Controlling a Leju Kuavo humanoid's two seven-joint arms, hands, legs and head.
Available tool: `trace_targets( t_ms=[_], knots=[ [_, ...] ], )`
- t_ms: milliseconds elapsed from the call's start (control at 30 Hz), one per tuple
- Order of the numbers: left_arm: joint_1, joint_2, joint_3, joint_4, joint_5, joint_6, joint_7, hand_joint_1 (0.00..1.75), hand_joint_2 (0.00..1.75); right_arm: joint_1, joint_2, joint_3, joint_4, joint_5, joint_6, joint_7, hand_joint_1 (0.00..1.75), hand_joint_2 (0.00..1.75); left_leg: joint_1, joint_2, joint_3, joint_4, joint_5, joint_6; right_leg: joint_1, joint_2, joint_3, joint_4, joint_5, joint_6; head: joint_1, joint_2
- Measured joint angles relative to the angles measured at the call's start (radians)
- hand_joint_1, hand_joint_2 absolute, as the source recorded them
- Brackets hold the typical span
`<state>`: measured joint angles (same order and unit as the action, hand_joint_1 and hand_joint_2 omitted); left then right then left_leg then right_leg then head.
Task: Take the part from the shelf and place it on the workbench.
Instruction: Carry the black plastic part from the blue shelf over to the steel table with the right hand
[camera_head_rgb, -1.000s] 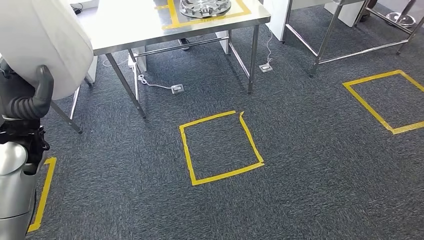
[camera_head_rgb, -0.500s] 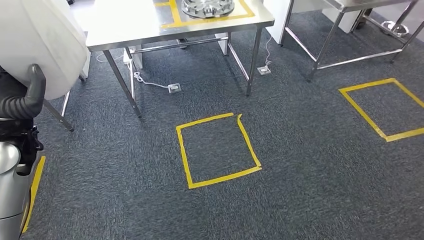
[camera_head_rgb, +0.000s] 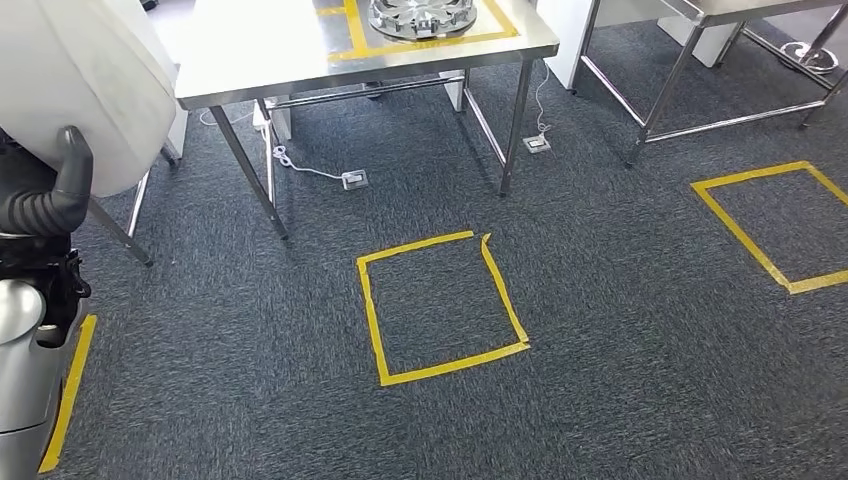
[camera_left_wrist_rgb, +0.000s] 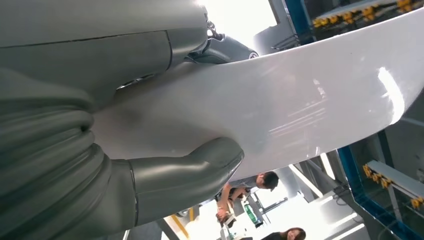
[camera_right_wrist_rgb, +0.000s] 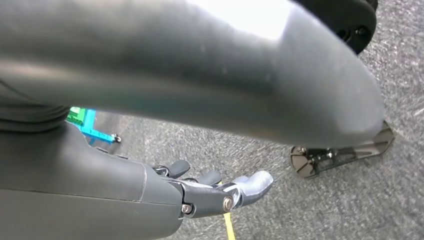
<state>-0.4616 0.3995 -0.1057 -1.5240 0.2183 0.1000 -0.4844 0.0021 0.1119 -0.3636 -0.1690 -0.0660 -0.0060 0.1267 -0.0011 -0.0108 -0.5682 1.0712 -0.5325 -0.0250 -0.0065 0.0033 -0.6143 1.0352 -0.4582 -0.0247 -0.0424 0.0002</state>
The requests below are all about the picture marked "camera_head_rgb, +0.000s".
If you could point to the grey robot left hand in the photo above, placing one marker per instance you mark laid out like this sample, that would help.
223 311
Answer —
66 192

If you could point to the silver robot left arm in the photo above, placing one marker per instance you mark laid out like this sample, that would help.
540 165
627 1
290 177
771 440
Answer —
20 384

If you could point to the steel workbench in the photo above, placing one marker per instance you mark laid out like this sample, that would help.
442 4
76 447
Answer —
265 46

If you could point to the white desk with steel legs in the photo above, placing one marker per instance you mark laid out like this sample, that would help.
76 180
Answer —
177 132

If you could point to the metal floor socket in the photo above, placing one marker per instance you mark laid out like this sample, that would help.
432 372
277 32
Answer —
537 144
354 180

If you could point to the yellow bench marking tape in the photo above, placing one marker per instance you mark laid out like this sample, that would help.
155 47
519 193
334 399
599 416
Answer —
358 33

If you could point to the grey wheel hubcap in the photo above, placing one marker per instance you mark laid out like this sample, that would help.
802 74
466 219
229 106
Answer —
424 20

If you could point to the steel table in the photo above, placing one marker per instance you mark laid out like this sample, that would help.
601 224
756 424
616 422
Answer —
762 6

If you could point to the chrome round stand base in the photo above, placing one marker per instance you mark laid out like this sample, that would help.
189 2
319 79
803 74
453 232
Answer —
811 61

